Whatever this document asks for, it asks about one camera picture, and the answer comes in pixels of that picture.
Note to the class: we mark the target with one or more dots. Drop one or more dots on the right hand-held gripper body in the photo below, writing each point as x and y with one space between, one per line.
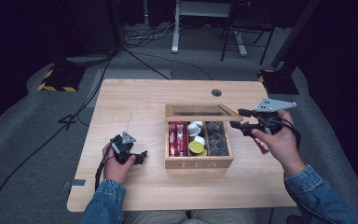
270 123

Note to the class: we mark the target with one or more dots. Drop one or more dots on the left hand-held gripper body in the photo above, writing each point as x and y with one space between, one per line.
122 149

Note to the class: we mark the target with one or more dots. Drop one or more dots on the red drink stick packet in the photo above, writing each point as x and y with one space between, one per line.
262 146

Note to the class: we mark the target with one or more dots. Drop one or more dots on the wooden framed glass box lid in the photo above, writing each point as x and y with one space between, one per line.
199 118

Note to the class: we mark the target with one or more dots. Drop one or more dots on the wooden tea box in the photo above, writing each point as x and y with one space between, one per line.
199 163

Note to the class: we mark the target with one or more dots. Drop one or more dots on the person's left hand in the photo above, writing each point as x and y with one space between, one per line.
115 171

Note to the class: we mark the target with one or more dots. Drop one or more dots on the person's right hand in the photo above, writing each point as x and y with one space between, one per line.
284 147

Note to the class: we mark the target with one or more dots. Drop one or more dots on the pile of dark wrapped pods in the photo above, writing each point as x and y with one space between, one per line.
217 138

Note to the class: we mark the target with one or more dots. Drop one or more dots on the grey table grommet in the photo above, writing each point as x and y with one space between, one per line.
216 92

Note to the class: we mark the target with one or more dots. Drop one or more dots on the row of red sachets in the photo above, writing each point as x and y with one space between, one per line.
177 140

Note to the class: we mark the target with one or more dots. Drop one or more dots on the black yellow striped stand base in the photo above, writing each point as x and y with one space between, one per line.
279 82
60 79

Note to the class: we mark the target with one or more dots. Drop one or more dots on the grey tape piece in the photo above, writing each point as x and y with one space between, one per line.
76 183

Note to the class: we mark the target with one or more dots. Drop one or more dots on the black chair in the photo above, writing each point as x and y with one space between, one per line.
250 21

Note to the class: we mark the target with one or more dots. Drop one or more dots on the black slanted stand pole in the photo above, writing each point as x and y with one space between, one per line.
295 31

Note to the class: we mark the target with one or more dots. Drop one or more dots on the flat grey stand foot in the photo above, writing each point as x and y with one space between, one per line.
87 59

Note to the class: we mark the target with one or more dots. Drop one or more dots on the white desk frame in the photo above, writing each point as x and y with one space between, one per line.
175 34

